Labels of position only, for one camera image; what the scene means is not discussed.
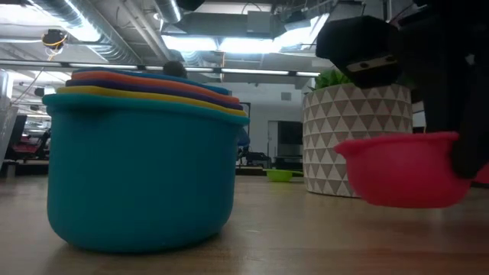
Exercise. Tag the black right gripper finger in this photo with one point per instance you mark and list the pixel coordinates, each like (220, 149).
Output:
(470, 153)

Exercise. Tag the red measuring cup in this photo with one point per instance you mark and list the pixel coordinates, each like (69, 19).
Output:
(401, 172)

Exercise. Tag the green measuring cup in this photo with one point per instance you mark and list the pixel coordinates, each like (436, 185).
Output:
(279, 175)

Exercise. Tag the blue measuring cup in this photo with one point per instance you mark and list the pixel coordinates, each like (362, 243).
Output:
(126, 72)

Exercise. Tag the orange measuring cup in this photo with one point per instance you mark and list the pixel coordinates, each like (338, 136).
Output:
(114, 76)

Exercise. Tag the purple measuring cup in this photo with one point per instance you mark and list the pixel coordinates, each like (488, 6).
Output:
(114, 84)

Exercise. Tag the yellow measuring cup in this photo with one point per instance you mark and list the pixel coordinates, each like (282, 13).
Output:
(114, 91)

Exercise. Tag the teal measuring cup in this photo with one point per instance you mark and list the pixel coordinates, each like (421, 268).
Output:
(141, 183)

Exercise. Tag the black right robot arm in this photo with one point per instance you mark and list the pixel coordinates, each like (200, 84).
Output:
(451, 11)

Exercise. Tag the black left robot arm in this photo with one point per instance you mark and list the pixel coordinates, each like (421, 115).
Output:
(190, 4)

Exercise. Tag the succulent in triangle-patterned pot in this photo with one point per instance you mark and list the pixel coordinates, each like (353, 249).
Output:
(355, 133)

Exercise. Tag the black cabinet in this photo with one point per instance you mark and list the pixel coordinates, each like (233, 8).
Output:
(292, 133)

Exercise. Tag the person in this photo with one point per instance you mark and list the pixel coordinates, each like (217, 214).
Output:
(175, 69)

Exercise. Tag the black aluminium table frame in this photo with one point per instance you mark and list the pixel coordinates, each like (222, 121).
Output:
(252, 170)

